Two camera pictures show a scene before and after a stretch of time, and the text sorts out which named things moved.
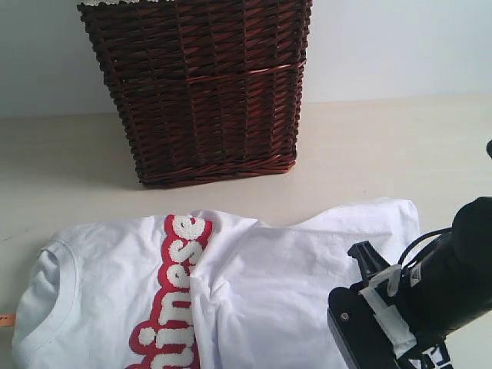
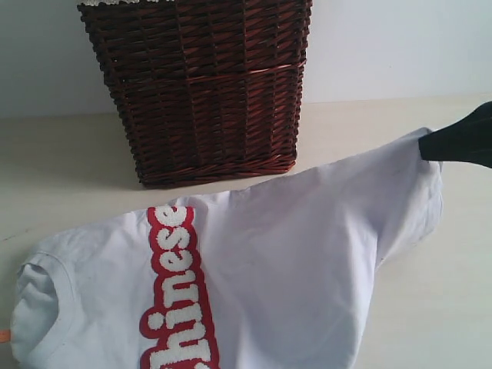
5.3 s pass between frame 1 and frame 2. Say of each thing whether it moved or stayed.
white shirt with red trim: moved
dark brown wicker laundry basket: stayed
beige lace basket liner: stayed
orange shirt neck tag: moved
